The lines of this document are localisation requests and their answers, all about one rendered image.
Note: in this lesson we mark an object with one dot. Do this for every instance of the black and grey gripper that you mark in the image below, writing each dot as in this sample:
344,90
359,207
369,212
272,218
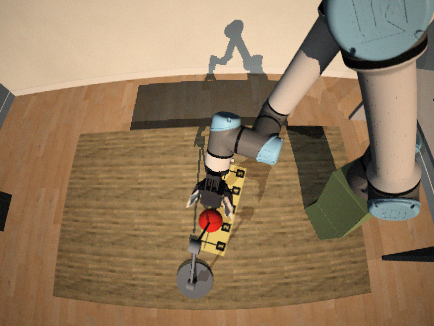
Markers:
211,191

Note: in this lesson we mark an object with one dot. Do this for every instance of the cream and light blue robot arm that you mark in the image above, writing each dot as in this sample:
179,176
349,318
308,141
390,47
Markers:
380,40

